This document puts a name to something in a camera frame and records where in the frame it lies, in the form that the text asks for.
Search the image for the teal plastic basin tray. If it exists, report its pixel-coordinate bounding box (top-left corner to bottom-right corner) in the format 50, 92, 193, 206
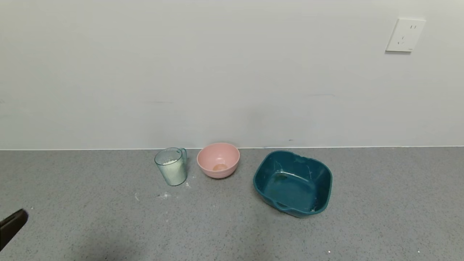
253, 150, 333, 218

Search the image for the clear ribbed plastic cup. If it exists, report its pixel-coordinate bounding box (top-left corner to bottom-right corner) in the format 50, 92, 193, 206
154, 147, 188, 186

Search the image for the pink plastic bowl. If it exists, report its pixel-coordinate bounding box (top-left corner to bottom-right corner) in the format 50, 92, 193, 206
197, 142, 240, 179

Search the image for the white wall power socket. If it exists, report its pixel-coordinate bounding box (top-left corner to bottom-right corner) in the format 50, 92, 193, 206
385, 18, 427, 53

